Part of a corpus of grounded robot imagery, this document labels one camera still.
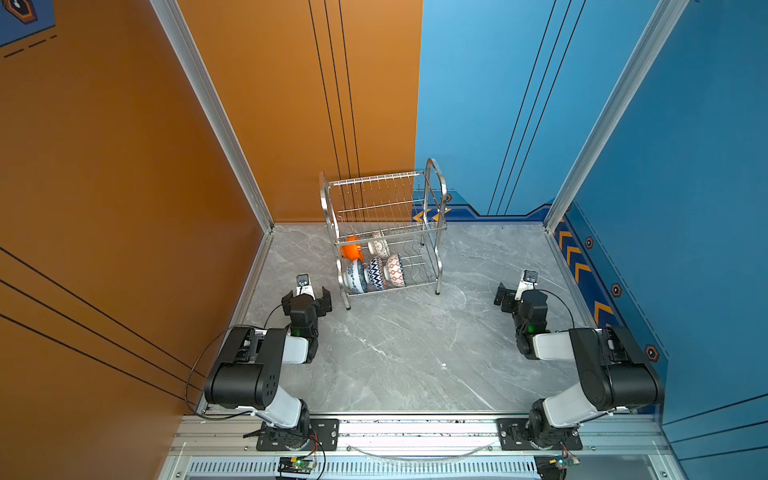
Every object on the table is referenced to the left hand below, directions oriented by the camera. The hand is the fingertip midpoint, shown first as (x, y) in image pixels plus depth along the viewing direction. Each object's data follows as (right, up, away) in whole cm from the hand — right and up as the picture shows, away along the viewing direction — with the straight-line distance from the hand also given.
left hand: (308, 287), depth 93 cm
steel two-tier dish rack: (+25, +18, -12) cm, 33 cm away
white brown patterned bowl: (+22, +13, +4) cm, 26 cm away
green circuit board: (+4, -40, -23) cm, 46 cm away
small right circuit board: (+67, -38, -24) cm, 81 cm away
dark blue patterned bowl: (+27, +4, -4) cm, 28 cm away
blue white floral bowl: (+16, +4, -6) cm, 18 cm away
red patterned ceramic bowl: (+21, +5, -4) cm, 22 cm away
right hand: (+65, 0, 0) cm, 65 cm away
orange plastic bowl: (+14, +11, +3) cm, 18 cm away
